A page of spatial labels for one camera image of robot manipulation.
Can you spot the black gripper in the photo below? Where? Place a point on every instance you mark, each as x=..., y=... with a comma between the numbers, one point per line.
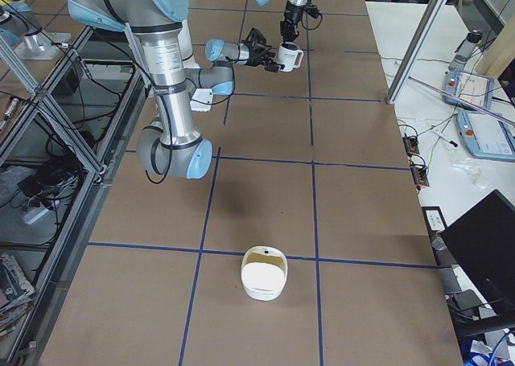
x=256, y=56
x=290, y=25

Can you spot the white mug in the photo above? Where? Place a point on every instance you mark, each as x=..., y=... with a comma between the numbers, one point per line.
x=289, y=56

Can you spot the orange circuit board upper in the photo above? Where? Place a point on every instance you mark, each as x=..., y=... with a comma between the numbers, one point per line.
x=411, y=145

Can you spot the orange circuit board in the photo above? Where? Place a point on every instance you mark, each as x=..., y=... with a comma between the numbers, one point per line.
x=411, y=145
x=419, y=174

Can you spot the grey water bottle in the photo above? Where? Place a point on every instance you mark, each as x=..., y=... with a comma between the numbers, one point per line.
x=464, y=51

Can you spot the orange circuit board lower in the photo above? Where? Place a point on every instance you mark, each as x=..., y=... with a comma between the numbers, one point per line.
x=419, y=174

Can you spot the upper blue teach pendant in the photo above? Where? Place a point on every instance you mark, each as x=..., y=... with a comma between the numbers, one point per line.
x=471, y=87

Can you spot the blue teach pendant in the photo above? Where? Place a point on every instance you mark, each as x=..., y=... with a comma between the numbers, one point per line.
x=471, y=87
x=485, y=137

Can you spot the cream white container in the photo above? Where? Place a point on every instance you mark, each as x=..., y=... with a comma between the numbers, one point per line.
x=264, y=271

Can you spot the lower blue teach pendant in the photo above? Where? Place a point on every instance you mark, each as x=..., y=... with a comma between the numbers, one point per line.
x=485, y=137

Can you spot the black laptop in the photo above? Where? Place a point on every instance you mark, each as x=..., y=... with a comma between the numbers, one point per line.
x=482, y=243

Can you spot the white power strip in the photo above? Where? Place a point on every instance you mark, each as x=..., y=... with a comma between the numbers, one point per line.
x=33, y=214

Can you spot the stack of books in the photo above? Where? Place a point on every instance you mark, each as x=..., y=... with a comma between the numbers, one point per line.
x=17, y=293

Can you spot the white pedestal column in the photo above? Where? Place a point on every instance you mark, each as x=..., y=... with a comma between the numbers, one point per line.
x=202, y=97

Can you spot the aluminium frame post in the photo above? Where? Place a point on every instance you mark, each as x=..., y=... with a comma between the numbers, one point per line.
x=423, y=30

